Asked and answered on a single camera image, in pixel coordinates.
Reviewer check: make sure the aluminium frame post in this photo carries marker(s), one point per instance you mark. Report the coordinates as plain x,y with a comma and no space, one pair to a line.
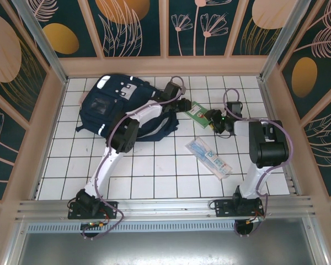
41,36
287,36

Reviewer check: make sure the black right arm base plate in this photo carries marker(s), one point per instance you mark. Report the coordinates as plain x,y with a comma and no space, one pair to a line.
223,207

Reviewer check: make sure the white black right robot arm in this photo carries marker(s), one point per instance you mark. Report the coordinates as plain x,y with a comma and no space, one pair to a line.
267,146

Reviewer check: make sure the aluminium mounting rail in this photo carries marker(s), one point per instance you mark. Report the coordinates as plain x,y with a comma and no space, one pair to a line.
165,205

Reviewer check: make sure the navy blue student backpack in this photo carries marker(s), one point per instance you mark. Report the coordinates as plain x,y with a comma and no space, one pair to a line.
104,105

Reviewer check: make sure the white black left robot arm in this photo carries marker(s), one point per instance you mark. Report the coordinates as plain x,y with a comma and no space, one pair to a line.
107,163

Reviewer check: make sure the grey metal panel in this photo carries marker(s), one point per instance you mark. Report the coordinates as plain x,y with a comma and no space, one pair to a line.
165,248

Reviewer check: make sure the aluminium side rail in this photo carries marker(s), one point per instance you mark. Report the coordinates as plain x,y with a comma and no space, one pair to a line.
280,110

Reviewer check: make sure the green notebook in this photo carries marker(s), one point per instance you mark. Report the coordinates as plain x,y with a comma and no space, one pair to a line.
198,114

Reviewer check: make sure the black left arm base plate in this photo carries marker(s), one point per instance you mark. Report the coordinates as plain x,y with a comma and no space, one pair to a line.
110,207

